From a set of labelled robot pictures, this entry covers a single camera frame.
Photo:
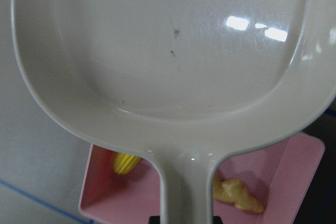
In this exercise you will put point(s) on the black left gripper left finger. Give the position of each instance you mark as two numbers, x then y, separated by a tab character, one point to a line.
154	220

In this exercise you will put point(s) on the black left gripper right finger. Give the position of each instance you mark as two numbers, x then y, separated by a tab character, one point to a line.
217	220

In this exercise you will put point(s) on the tan toy ginger root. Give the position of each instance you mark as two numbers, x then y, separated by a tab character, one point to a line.
233	191

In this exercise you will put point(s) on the yellow toy corn cob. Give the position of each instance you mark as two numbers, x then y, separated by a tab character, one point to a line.
123	164

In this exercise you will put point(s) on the beige plastic dustpan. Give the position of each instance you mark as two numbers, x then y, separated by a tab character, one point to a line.
184	84

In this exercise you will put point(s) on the red plastic bin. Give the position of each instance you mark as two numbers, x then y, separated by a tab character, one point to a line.
279	176

